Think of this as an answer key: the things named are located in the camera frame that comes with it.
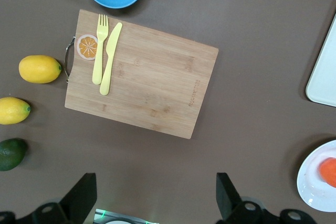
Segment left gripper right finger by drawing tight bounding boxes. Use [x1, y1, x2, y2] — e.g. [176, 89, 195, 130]
[216, 173, 274, 224]

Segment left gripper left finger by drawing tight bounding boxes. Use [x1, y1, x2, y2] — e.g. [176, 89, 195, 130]
[31, 173, 98, 224]

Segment white round plate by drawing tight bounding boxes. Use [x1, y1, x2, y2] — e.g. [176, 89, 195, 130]
[296, 140, 336, 213]

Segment orange mandarin fruit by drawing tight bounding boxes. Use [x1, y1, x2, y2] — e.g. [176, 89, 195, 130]
[319, 157, 336, 188]

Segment dark green avocado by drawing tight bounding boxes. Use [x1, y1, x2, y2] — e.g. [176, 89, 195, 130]
[0, 138, 28, 172]

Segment yellow lemon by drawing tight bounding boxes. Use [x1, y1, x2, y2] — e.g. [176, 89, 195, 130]
[18, 55, 63, 84]
[0, 97, 32, 125]

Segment wooden cutting board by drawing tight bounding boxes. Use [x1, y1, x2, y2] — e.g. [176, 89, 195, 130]
[64, 8, 220, 140]

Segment yellow plastic knife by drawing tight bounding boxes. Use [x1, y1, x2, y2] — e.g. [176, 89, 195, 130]
[99, 22, 123, 96]

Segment yellow plastic fork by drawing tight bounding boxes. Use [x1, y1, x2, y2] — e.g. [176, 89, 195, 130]
[91, 13, 110, 86]

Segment orange slice decoration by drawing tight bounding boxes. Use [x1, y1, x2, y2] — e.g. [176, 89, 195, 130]
[76, 34, 99, 61]

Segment beige bear print tray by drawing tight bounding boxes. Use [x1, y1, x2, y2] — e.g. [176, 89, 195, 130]
[305, 11, 336, 108]

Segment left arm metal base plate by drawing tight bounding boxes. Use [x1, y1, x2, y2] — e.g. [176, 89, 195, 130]
[93, 208, 155, 224]

